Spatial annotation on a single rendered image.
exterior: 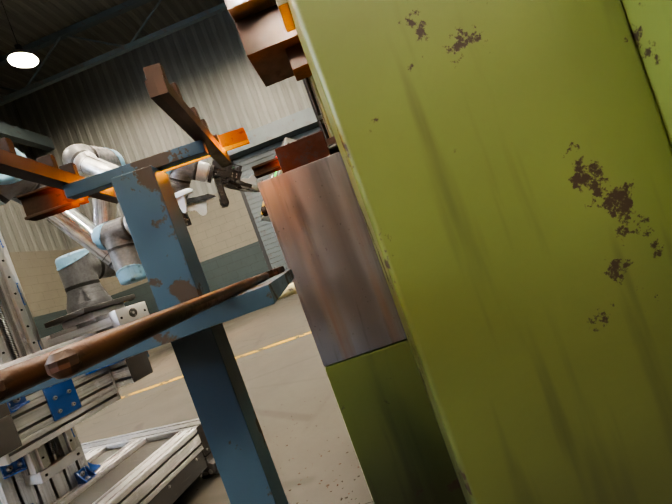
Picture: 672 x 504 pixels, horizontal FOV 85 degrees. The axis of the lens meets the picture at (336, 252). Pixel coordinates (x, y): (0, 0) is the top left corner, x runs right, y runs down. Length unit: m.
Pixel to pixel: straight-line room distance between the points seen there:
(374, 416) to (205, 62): 10.24
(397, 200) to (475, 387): 0.30
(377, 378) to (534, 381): 0.36
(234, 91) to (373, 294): 9.55
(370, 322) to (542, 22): 0.61
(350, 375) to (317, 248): 0.30
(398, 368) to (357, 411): 0.14
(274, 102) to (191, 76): 2.21
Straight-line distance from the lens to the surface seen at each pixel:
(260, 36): 1.13
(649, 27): 0.72
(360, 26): 0.63
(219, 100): 10.25
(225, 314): 0.37
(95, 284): 1.70
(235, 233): 9.54
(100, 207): 1.77
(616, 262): 0.67
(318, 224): 0.82
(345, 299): 0.83
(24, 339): 1.66
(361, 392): 0.89
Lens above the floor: 0.72
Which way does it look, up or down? 1 degrees down
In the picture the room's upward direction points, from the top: 20 degrees counter-clockwise
